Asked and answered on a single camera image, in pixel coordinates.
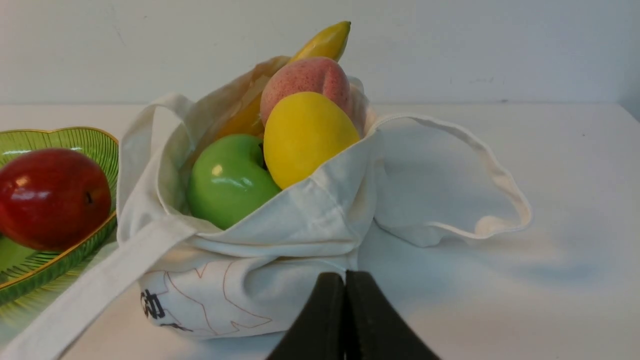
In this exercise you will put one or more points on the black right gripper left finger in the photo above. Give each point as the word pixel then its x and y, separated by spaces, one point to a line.
pixel 316 334

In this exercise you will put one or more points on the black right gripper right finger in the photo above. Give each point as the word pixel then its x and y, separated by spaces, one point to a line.
pixel 373 328

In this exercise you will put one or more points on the yellow banana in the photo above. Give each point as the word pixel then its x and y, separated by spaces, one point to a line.
pixel 329 42

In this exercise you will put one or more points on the white canvas tote bag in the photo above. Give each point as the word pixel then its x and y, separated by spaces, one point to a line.
pixel 203 282

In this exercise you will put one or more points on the green apple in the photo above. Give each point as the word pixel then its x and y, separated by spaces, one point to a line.
pixel 229 181

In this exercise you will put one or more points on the yellow lemon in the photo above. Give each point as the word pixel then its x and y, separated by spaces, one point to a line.
pixel 304 130

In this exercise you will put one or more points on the pink peach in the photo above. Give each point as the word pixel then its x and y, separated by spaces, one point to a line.
pixel 314 74

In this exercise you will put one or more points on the red apple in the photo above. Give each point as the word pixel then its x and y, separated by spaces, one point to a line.
pixel 52 199

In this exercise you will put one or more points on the green glass plate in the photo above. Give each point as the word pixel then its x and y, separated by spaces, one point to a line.
pixel 24 270

